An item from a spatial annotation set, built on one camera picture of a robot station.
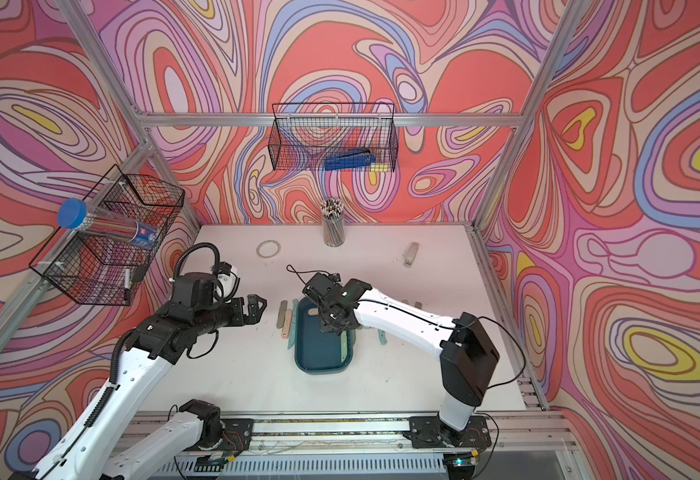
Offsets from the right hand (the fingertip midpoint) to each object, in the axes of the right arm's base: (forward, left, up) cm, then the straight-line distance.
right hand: (337, 330), depth 81 cm
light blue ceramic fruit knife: (+8, +14, -9) cm, 18 cm away
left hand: (+3, +20, +11) cm, 23 cm away
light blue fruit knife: (+2, -13, -10) cm, 17 cm away
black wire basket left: (+8, +58, +21) cm, 62 cm away
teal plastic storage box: (-2, +6, -10) cm, 11 cm away
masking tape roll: (+38, +27, -8) cm, 47 cm away
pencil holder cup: (+40, +1, +3) cm, 40 cm away
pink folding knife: (+8, +16, -10) cm, 21 cm away
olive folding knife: (+10, +19, -9) cm, 23 cm away
